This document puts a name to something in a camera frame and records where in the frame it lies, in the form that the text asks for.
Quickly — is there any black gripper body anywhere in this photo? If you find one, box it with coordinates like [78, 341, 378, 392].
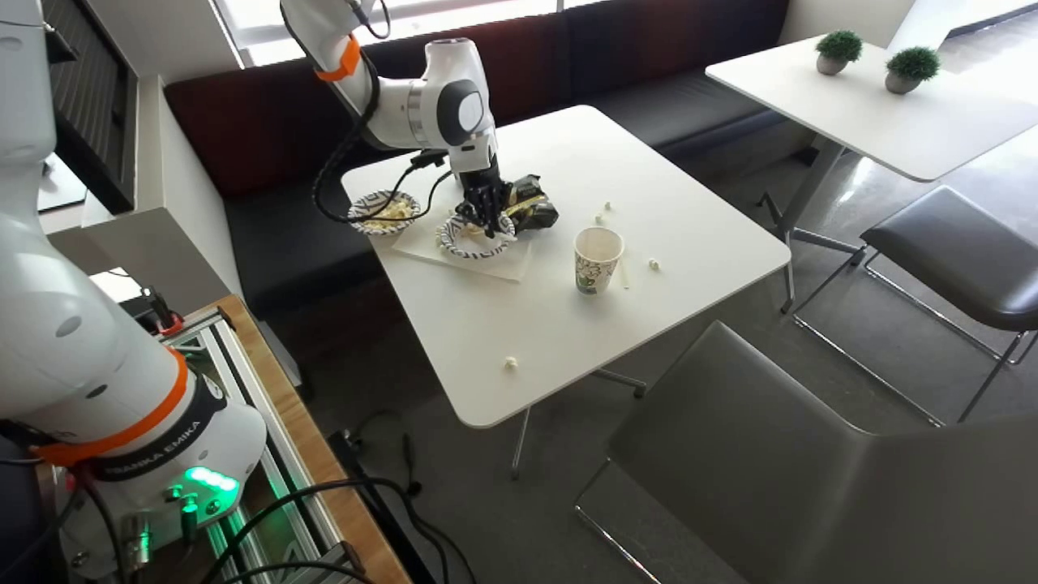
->
[457, 171, 506, 218]

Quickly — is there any white plastic spoon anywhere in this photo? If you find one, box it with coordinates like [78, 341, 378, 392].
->
[500, 194, 545, 216]

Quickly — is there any white franka robot arm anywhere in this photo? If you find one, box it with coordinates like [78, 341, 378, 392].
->
[0, 0, 498, 525]

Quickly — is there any empty patterned paper plate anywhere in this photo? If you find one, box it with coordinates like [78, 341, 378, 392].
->
[438, 218, 517, 260]

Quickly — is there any paper plate with popcorn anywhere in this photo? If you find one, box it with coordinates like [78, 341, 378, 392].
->
[346, 192, 418, 238]

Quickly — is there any black yellow snack bag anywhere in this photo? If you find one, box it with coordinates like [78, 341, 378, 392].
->
[502, 175, 559, 232]

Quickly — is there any small patterned paper cup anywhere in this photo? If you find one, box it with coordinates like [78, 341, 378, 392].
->
[573, 225, 624, 295]

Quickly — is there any white dining table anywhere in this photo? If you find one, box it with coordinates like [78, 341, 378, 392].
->
[342, 104, 793, 430]

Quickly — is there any dark bench seat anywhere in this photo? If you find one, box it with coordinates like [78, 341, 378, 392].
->
[162, 0, 804, 362]

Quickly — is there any near grey chair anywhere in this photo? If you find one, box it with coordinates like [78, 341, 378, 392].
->
[607, 323, 1038, 584]

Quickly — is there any grey chair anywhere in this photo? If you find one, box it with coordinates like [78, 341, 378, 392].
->
[759, 186, 1038, 430]
[607, 323, 1038, 584]

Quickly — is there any right small potted plant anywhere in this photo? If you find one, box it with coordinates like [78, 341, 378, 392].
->
[817, 30, 864, 75]

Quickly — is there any small potted plant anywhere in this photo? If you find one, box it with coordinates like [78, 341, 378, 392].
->
[886, 45, 940, 93]
[817, 30, 864, 75]

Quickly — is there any white background table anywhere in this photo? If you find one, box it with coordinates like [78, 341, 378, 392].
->
[706, 39, 1038, 254]

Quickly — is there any left small potted plant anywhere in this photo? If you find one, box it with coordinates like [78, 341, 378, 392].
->
[886, 45, 940, 93]

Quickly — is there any far grey chair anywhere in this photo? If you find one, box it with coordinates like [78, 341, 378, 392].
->
[759, 186, 1038, 430]

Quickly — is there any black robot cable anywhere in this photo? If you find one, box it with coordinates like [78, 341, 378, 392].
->
[307, 0, 457, 232]

